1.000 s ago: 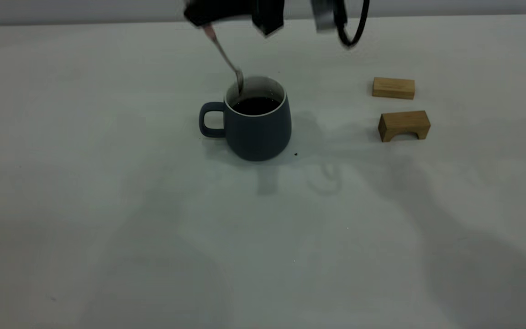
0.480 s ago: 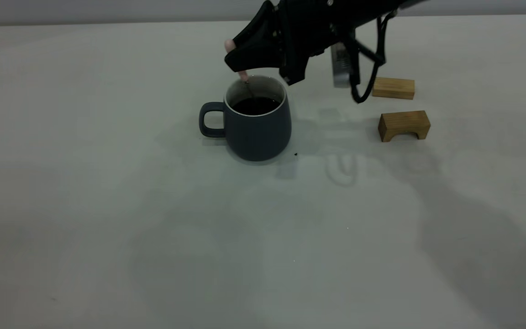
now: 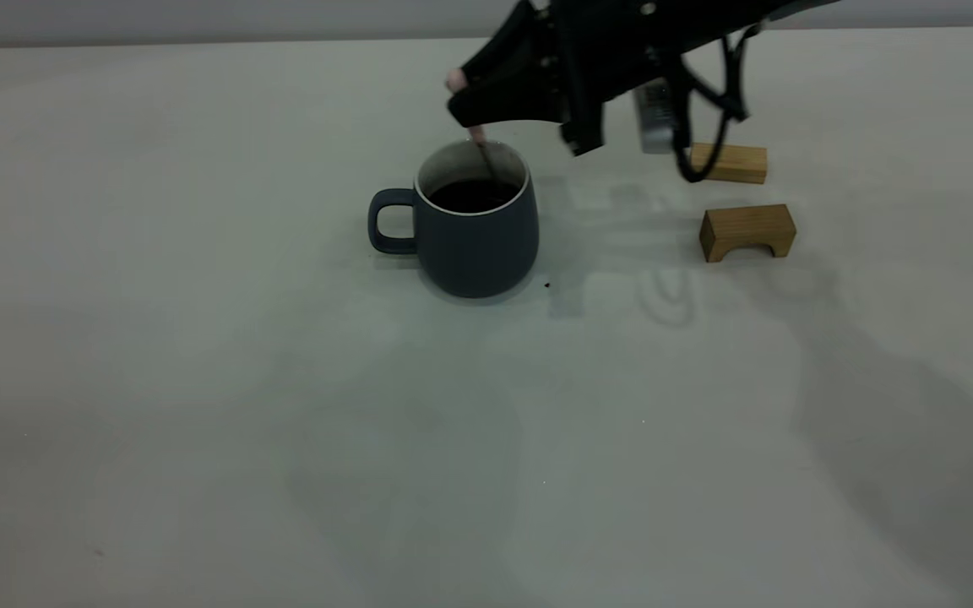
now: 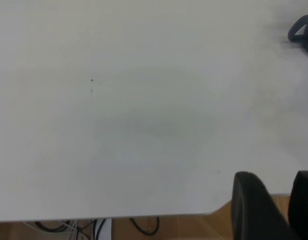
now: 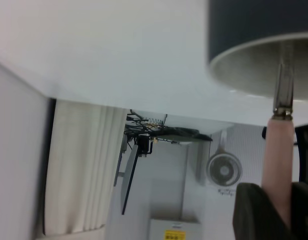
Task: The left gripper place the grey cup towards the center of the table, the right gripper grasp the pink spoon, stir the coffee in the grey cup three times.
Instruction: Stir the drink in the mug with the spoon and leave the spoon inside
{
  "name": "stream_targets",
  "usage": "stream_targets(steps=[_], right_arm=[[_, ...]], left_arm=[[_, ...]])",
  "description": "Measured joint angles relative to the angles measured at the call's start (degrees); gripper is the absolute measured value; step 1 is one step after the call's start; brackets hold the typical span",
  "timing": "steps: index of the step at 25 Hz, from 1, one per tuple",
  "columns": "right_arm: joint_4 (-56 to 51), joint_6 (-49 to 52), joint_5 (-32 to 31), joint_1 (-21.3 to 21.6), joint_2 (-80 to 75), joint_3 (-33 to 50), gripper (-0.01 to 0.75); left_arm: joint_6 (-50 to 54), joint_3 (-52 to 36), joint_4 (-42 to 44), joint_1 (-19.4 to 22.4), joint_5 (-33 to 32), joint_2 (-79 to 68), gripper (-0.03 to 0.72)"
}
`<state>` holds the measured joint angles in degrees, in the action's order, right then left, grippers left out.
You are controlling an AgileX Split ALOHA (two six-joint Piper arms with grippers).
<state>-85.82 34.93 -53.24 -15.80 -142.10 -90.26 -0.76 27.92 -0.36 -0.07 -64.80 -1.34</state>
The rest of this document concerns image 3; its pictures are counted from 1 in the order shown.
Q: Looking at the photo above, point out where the flat wooden block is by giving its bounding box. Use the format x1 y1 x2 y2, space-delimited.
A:
689 143 768 185

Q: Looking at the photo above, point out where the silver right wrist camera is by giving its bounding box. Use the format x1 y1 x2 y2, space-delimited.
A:
632 78 683 155

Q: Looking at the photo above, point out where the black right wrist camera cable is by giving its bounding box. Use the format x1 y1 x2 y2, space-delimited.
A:
668 25 751 184

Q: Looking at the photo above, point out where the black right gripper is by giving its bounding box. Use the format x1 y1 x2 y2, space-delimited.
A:
448 0 791 157

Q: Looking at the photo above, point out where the dark grey ceramic mug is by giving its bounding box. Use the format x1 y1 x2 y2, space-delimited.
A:
367 140 540 299

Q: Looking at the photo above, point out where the pink handled metal spoon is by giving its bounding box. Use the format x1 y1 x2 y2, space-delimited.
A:
444 69 500 185

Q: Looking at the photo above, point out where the arched wooden block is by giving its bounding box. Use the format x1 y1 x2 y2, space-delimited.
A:
699 204 796 263

